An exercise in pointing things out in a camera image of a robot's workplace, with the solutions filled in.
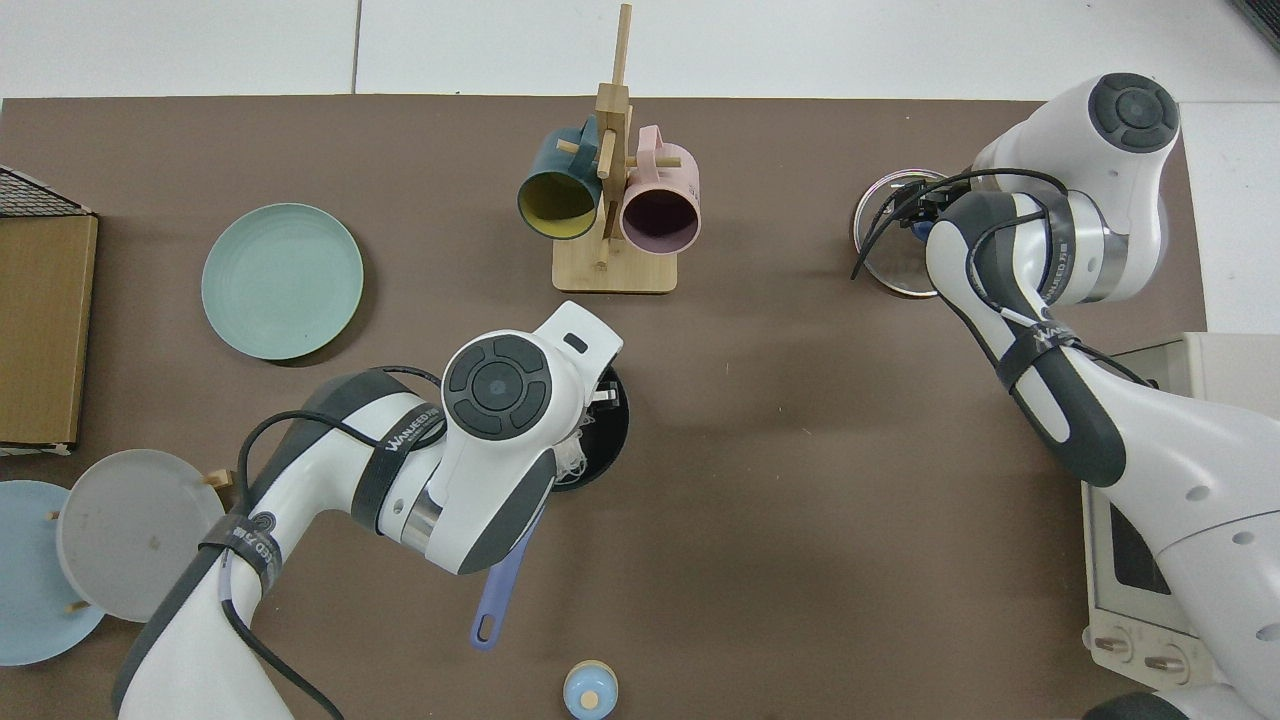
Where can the glass lid blue knob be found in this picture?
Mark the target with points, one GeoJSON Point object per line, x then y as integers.
{"type": "Point", "coordinates": [890, 260]}

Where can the white vermicelli bundle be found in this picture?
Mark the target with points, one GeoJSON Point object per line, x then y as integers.
{"type": "Point", "coordinates": [572, 460]}

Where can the pale green plate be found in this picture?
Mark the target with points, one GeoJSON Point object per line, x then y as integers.
{"type": "Point", "coordinates": [282, 282]}

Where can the wooden plate rack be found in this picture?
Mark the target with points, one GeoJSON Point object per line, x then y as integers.
{"type": "Point", "coordinates": [218, 479]}

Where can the grey plate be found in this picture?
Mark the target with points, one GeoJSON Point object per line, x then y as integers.
{"type": "Point", "coordinates": [130, 530]}

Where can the light blue plate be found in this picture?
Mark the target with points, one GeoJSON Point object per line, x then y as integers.
{"type": "Point", "coordinates": [25, 580]}

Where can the wooden mug stand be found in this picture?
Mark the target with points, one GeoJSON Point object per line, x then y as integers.
{"type": "Point", "coordinates": [615, 270]}

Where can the brown table cloth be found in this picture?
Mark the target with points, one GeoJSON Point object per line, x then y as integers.
{"type": "Point", "coordinates": [800, 480]}

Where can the pink mug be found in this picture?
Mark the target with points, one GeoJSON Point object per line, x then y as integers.
{"type": "Point", "coordinates": [665, 175]}

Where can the teal mug yellow inside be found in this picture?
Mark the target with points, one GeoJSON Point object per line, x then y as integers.
{"type": "Point", "coordinates": [550, 165]}

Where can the small blue round thing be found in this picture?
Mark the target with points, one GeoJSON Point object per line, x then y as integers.
{"type": "Point", "coordinates": [590, 690]}

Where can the dark ridged corner object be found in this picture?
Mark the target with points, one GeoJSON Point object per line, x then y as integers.
{"type": "Point", "coordinates": [1262, 18]}

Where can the pale toaster oven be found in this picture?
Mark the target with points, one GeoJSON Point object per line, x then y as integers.
{"type": "Point", "coordinates": [1130, 560]}

